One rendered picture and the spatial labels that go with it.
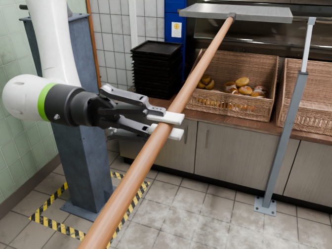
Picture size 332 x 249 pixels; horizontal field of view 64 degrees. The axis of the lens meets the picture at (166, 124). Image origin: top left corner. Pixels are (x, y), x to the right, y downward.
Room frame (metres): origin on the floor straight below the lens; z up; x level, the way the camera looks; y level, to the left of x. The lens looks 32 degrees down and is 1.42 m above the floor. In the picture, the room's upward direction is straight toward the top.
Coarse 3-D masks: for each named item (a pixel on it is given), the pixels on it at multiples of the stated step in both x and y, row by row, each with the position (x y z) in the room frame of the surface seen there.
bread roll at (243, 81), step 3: (243, 78) 1.79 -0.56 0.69; (246, 78) 1.78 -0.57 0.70; (237, 81) 1.79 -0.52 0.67; (240, 81) 1.78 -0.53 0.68; (243, 81) 1.76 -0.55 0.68; (246, 81) 1.75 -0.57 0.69; (237, 84) 1.77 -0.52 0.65; (240, 84) 1.76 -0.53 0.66; (243, 84) 1.75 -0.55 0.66; (246, 84) 1.75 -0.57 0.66
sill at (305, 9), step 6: (198, 0) 2.01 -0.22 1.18; (204, 0) 2.00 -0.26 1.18; (210, 0) 1.99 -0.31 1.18; (216, 0) 1.99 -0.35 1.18; (222, 0) 1.99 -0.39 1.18; (228, 0) 1.99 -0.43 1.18; (270, 6) 1.85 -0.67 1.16; (276, 6) 1.83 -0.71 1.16; (282, 6) 1.82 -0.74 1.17; (288, 6) 1.81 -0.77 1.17; (294, 6) 1.80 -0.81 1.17; (300, 6) 1.78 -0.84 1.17; (306, 6) 1.77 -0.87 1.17; (312, 6) 1.76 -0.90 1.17; (318, 6) 1.75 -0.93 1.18; (324, 6) 1.74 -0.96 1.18; (330, 6) 1.73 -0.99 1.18; (318, 12) 1.75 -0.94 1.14; (324, 12) 1.74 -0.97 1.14; (330, 12) 1.73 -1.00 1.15
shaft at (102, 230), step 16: (224, 32) 1.07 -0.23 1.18; (208, 48) 0.87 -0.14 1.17; (208, 64) 0.78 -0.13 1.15; (192, 80) 0.63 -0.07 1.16; (176, 96) 0.55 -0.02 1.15; (176, 112) 0.48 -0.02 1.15; (160, 128) 0.42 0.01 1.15; (160, 144) 0.38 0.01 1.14; (144, 160) 0.33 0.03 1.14; (128, 176) 0.30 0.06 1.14; (144, 176) 0.31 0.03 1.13; (128, 192) 0.27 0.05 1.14; (112, 208) 0.24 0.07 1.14; (96, 224) 0.21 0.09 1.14; (112, 224) 0.22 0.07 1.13; (96, 240) 0.19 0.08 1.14
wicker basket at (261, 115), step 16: (224, 64) 1.90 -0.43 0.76; (240, 64) 1.86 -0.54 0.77; (256, 64) 1.82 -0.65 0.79; (272, 64) 1.79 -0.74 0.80; (224, 80) 1.86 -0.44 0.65; (256, 80) 1.79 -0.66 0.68; (272, 80) 1.74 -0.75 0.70; (192, 96) 1.53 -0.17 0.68; (208, 96) 1.49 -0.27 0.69; (224, 96) 1.46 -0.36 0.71; (240, 96) 1.43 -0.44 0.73; (272, 96) 1.40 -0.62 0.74; (208, 112) 1.49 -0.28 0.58; (224, 112) 1.45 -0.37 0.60; (240, 112) 1.43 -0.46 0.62
